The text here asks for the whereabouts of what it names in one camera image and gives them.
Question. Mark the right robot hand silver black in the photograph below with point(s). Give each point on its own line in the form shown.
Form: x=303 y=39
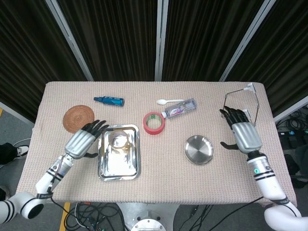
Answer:
x=247 y=137

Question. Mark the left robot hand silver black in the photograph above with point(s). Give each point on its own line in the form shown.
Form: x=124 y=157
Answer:
x=79 y=143

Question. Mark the yellow tape roll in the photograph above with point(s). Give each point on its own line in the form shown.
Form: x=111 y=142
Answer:
x=118 y=132

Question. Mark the red tape roll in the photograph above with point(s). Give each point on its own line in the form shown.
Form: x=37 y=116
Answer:
x=154 y=132

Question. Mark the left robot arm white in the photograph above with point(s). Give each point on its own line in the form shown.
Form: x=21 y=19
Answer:
x=45 y=180

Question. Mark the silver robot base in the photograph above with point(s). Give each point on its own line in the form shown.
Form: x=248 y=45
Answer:
x=148 y=216

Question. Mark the round woven coaster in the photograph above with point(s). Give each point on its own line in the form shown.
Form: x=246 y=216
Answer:
x=75 y=115

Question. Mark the rectangular steel tray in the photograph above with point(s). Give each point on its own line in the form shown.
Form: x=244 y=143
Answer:
x=119 y=166

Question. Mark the round steel plate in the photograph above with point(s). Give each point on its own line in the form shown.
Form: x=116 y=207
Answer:
x=199 y=150

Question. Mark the blue spray bottle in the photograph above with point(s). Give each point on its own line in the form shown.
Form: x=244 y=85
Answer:
x=111 y=101

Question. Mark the white black sneaker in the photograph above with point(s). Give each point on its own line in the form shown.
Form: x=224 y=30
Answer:
x=23 y=150

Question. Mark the person in black clothes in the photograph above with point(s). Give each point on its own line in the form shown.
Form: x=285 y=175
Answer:
x=8 y=154

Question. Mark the clear plastic water bottle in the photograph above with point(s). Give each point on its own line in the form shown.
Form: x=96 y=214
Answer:
x=179 y=109

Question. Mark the white plastic spoon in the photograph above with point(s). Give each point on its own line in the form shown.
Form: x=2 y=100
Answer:
x=160 y=102

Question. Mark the black pleated screen panel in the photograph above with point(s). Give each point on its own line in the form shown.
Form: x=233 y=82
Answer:
x=29 y=48
x=204 y=41
x=284 y=53
x=115 y=41

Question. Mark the beige waffle tablecloth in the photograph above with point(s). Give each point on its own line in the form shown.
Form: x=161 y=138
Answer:
x=168 y=187

